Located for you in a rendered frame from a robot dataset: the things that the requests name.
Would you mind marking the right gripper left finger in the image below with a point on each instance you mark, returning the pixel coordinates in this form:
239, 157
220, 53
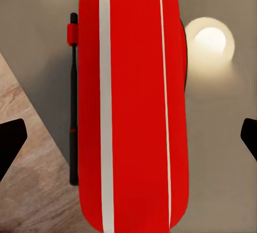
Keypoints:
13, 134

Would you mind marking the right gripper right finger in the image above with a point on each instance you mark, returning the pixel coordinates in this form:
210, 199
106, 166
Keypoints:
249, 135

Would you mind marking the radio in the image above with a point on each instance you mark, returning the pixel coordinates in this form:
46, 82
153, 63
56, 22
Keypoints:
128, 135

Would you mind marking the coffee table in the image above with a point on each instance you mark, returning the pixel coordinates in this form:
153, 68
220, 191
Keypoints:
220, 93

